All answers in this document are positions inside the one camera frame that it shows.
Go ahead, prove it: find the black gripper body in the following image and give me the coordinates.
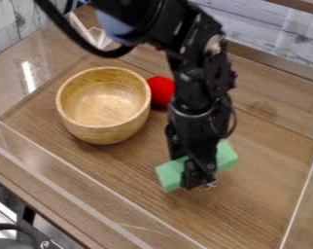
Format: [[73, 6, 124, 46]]
[[166, 104, 225, 166]]

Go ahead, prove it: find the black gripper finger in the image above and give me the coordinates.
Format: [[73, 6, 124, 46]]
[[180, 159, 217, 190], [164, 125, 185, 160]]

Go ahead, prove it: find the green foam block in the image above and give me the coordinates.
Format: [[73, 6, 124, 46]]
[[156, 140, 239, 193]]

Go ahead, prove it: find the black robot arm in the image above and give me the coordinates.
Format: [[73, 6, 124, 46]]
[[90, 0, 237, 190]]

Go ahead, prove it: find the wooden brown bowl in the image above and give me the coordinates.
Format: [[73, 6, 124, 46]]
[[55, 66, 150, 145]]

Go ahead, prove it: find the red plush strawberry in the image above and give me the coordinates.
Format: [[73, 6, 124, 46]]
[[146, 76, 174, 107]]

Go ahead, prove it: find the clear acrylic wall panel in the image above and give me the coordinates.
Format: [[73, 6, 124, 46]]
[[0, 122, 205, 249]]

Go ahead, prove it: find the clear acrylic corner bracket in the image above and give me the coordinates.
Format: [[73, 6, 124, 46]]
[[67, 12, 114, 51]]

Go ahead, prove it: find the black table leg frame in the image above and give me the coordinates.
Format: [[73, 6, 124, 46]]
[[0, 204, 65, 249]]

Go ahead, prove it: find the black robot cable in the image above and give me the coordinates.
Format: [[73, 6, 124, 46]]
[[31, 0, 137, 59]]

